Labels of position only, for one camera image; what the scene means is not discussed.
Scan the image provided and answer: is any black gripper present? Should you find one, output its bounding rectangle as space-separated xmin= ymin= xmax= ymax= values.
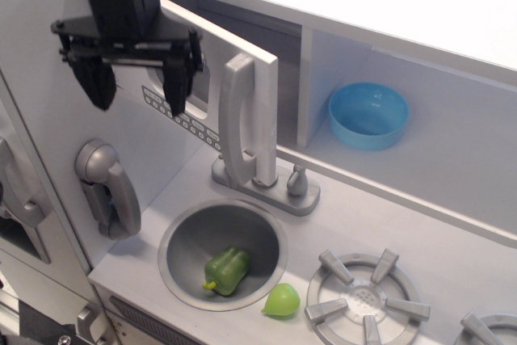
xmin=51 ymin=0 xmax=203 ymax=116

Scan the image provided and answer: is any white microwave door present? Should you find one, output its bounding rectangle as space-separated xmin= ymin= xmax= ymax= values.
xmin=108 ymin=0 xmax=280 ymax=187

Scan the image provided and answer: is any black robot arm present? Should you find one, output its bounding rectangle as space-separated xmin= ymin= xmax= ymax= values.
xmin=51 ymin=0 xmax=203 ymax=116

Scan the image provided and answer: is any silver round sink basin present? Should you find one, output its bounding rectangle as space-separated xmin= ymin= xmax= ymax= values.
xmin=158 ymin=199 xmax=288 ymax=311

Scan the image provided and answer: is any grey toy faucet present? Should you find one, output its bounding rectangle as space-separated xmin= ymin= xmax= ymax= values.
xmin=212 ymin=158 xmax=321 ymax=217

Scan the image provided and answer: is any green toy bell pepper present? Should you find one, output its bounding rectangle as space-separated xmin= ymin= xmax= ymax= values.
xmin=202 ymin=246 xmax=250 ymax=297

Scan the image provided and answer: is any dark oven vent grille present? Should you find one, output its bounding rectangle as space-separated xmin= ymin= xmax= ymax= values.
xmin=110 ymin=296 xmax=198 ymax=345

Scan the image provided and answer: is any blue plastic bowl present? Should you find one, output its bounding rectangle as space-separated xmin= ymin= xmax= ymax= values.
xmin=328 ymin=82 xmax=410 ymax=151

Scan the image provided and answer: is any white toy kitchen shelf unit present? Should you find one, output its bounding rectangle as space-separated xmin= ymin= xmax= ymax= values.
xmin=76 ymin=0 xmax=517 ymax=249

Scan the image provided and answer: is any light green toy pear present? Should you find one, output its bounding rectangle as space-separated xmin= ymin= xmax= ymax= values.
xmin=261 ymin=283 xmax=301 ymax=318

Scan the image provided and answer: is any grey toy stove burner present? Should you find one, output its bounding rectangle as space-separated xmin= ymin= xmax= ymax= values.
xmin=305 ymin=249 xmax=431 ymax=344

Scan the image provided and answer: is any grey toy wall phone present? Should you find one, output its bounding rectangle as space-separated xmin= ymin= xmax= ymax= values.
xmin=74 ymin=139 xmax=141 ymax=241

